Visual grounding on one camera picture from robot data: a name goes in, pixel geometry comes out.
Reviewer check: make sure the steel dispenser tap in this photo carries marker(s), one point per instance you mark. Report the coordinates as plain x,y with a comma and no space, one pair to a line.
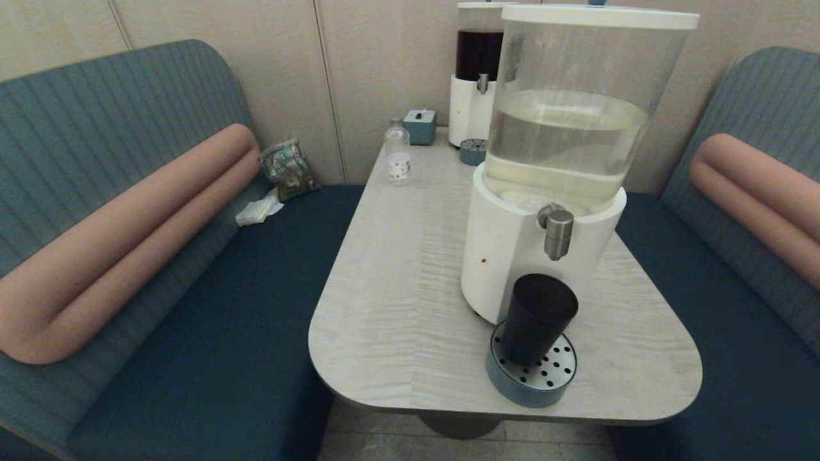
558,235
483,83

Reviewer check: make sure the black plastic cup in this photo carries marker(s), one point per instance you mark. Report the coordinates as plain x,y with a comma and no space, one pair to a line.
537,320

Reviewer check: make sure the small clear plastic bottle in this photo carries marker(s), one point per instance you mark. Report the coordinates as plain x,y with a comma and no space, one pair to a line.
398,157

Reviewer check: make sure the round blue drip tray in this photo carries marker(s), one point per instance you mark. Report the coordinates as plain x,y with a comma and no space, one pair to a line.
473,153
532,387

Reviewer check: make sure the blue-grey tissue box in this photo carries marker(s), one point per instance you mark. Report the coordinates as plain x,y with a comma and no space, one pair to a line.
419,128

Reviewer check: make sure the clear water dispenser white base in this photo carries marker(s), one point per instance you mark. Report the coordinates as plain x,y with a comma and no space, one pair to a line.
512,256

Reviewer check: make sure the dark drink dispenser white base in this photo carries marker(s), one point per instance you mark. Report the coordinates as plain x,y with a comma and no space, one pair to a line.
466,112

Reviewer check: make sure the clear snack bag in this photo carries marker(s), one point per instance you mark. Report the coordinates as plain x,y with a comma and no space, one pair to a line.
288,169

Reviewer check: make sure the crumpled white tissue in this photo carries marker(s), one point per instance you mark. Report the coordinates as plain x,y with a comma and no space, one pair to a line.
258,210

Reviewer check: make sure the teal upholstered bench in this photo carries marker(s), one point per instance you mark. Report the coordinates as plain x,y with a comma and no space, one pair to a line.
737,333
224,320

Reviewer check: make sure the table pedestal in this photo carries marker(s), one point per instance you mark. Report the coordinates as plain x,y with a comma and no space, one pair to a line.
460,426

